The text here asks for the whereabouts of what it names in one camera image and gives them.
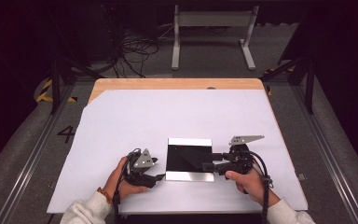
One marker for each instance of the black metal stand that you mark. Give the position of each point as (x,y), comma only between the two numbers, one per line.
(56,84)
(307,81)

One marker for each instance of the white metal stand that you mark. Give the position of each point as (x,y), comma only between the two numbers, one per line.
(214,18)

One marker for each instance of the yellow black striped tape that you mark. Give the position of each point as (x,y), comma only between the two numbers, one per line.
(45,90)

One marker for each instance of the person's left hand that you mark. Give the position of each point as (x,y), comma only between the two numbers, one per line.
(122,186)

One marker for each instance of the aluminium floor rail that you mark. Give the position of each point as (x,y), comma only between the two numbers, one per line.
(34,149)
(326,149)

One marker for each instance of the white paper sheet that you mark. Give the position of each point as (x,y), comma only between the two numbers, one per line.
(167,115)

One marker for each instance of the person's right hand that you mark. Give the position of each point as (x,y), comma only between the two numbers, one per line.
(251,185)

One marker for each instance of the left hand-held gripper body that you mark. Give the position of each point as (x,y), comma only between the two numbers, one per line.
(141,161)

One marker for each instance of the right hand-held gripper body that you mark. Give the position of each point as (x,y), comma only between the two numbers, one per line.
(240,158)

